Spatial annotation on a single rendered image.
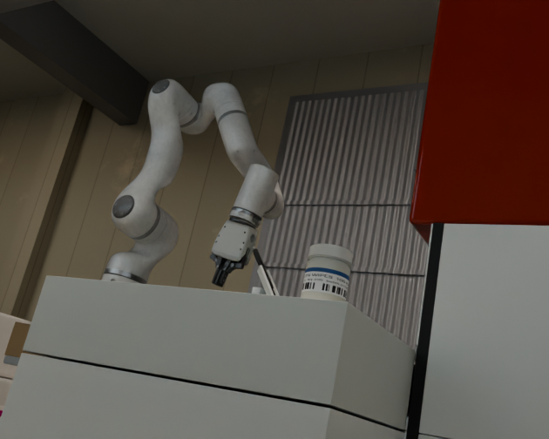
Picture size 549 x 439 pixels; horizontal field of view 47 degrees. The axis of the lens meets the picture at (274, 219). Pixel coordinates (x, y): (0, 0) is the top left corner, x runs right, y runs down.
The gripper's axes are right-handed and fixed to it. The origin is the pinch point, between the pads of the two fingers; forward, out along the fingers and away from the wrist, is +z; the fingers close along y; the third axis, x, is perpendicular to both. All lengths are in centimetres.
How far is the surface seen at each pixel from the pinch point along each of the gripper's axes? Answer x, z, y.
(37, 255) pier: -228, 9, 359
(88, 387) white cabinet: 50, 30, -21
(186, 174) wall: -232, -93, 244
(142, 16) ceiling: -153, -183, 276
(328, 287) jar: 47, 1, -55
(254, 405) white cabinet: 50, 21, -52
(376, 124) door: -224, -156, 95
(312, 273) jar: 47, 0, -51
